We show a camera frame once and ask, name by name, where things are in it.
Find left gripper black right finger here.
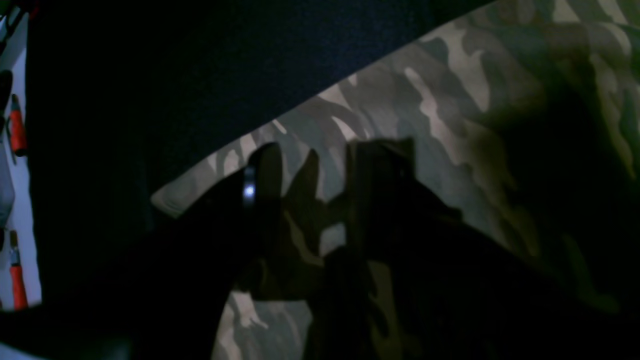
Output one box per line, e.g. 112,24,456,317
306,139,639,360

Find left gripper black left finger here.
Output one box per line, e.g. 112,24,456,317
1,142,283,360

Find camouflage t-shirt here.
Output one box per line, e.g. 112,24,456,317
151,0,639,360

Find black table cloth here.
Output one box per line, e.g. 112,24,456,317
23,0,485,302

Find orange handled tools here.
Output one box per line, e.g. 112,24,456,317
1,90,42,312

